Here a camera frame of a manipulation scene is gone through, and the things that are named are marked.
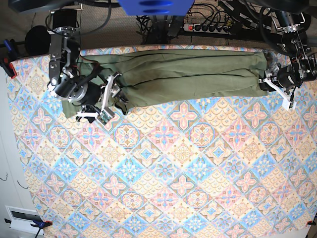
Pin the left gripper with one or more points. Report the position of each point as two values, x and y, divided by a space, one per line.
285 81

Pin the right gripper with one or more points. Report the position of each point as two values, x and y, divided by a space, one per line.
94 99

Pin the green t-shirt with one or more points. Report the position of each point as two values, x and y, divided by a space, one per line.
161 76

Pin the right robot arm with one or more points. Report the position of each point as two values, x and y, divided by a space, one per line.
64 71

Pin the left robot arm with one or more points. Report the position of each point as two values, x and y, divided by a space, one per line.
294 44

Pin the patterned tablecloth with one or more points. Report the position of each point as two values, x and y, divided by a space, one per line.
208 168

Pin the white power strip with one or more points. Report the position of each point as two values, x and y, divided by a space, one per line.
191 27

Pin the blue clamp upper left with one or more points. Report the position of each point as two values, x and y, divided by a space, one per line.
6 62

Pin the blue clamp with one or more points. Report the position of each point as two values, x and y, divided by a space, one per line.
39 224
6 62

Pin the blue clamp lower left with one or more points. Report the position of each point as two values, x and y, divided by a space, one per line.
39 224

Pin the red clamp lower right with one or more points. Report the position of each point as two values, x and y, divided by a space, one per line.
311 223

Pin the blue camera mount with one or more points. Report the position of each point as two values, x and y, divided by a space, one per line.
156 7

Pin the white wall outlet box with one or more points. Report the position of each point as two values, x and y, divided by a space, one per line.
21 219

